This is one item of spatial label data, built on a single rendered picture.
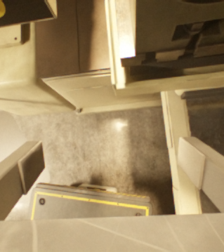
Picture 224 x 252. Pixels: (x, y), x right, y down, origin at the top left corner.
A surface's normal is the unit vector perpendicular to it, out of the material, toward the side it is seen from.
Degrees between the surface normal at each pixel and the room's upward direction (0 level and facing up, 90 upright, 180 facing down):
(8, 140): 0
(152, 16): 90
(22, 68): 0
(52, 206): 0
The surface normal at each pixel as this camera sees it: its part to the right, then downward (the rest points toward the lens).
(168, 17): 0.08, 0.98
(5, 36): -0.11, -0.14
